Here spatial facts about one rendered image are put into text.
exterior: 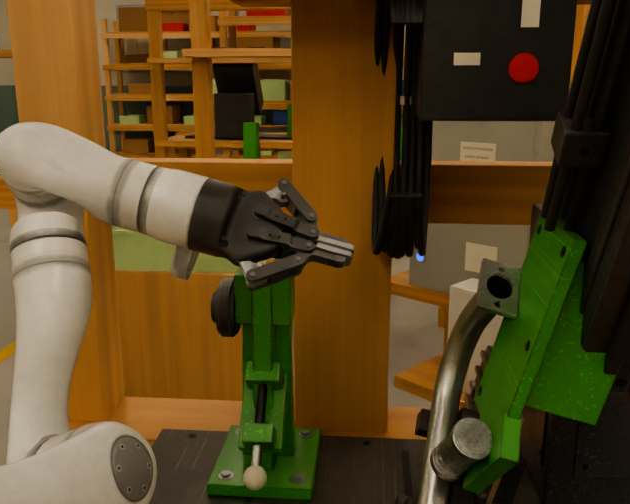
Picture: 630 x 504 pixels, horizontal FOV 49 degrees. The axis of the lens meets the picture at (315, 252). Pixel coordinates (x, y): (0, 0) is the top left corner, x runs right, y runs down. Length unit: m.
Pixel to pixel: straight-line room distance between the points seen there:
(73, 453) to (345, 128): 0.56
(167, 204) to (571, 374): 0.40
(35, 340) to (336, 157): 0.48
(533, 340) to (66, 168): 0.46
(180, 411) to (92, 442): 0.57
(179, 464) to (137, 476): 0.36
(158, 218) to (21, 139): 0.15
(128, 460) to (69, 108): 0.56
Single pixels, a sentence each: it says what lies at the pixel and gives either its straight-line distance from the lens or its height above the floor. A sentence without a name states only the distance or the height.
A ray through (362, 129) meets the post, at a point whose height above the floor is 1.33.
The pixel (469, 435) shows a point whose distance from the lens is 0.66.
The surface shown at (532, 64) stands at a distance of 0.85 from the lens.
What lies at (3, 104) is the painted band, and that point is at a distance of 12.47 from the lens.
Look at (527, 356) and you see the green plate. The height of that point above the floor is 1.17.
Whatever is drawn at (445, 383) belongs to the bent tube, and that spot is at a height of 1.08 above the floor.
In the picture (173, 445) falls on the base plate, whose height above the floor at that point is 0.90.
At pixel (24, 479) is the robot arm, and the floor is 1.13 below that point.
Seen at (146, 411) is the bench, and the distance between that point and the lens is 1.17.
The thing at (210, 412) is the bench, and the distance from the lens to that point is 1.14.
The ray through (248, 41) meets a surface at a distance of 7.81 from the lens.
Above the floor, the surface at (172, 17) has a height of 2.26.
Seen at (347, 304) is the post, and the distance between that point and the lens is 0.99.
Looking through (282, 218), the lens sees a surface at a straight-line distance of 0.68.
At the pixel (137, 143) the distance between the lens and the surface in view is 10.83.
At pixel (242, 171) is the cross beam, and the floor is 1.26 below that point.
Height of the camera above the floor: 1.40
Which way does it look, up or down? 14 degrees down
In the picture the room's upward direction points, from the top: straight up
